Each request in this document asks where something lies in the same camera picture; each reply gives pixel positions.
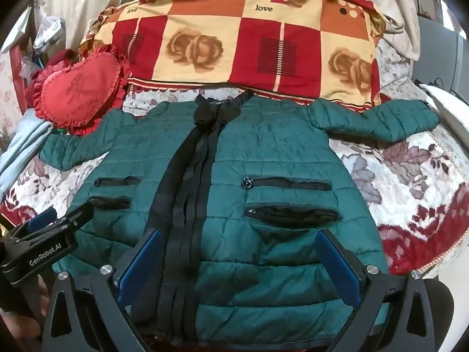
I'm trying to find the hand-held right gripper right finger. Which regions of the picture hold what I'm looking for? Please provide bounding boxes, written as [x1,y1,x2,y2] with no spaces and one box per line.
[315,228,435,352]

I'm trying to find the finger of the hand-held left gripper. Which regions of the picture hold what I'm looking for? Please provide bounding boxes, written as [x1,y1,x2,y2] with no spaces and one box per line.
[27,206,58,232]
[13,204,95,246]

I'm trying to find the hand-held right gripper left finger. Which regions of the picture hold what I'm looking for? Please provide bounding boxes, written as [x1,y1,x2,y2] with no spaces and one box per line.
[42,228,165,352]

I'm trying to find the green puffer jacket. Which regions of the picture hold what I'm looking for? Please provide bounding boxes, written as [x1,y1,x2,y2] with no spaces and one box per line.
[38,90,440,347]

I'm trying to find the person's left hand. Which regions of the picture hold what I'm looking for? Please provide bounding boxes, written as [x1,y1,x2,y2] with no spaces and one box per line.
[0,274,51,350]

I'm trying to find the light blue cloth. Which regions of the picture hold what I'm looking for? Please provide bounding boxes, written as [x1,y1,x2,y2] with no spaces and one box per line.
[0,119,56,196]

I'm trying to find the floral bedsheet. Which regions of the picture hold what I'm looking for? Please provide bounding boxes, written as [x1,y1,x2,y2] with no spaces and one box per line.
[0,38,469,277]

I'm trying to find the red heart-shaped ruffled pillow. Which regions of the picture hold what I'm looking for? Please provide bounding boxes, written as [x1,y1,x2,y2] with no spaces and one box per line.
[32,43,131,137]

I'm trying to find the dark red cloth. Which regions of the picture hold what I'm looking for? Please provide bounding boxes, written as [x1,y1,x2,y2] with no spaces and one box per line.
[23,48,76,94]

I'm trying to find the white grey crumpled cloth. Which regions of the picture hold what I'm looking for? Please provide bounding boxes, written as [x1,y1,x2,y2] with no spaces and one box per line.
[32,6,68,50]

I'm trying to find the white curved object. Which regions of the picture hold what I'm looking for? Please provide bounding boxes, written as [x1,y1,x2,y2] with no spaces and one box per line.
[419,84,469,134]

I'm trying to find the red cream checkered rose pillow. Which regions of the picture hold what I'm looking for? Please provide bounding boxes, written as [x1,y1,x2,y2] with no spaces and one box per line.
[79,0,385,114]

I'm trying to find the grey panel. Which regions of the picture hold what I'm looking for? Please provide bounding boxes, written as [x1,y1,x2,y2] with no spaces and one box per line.
[417,18,469,94]

